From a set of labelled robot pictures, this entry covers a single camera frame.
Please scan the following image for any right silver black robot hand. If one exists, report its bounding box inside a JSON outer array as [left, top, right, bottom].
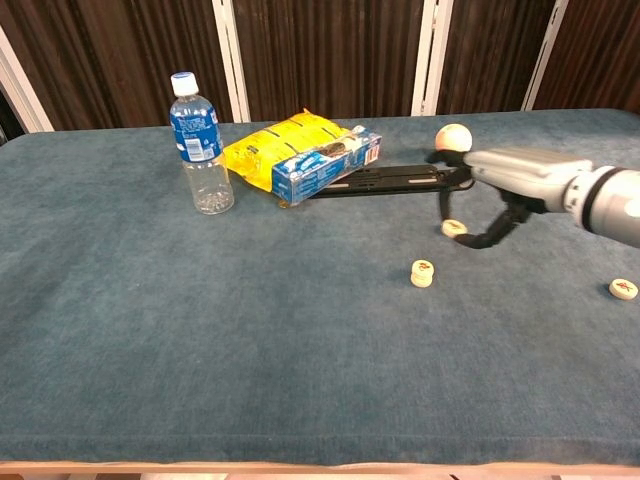
[[424, 147, 594, 250]]

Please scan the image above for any beige wooden ball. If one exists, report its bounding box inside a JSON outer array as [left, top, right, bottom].
[[434, 123, 474, 153]]

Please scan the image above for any brown slatted screen panel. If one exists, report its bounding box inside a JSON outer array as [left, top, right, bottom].
[[0, 0, 234, 132], [232, 0, 426, 123], [532, 0, 640, 112], [437, 0, 556, 116]]

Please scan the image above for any black folding stand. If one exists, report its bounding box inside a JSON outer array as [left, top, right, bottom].
[[309, 162, 476, 200]]

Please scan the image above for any blue cookie box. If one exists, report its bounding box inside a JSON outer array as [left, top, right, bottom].
[[271, 124, 384, 207]]

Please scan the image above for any yellow snack bag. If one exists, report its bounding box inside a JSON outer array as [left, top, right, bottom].
[[222, 107, 354, 194]]

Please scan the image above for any clear plastic water bottle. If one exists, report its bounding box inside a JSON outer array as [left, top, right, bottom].
[[168, 70, 236, 216]]

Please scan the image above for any blue velvet table cloth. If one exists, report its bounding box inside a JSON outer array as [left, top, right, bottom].
[[0, 107, 640, 466]]

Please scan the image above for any white screen frame post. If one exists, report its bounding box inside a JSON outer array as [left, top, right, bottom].
[[211, 0, 252, 124], [520, 0, 571, 112], [410, 0, 454, 117], [0, 24, 55, 134]]

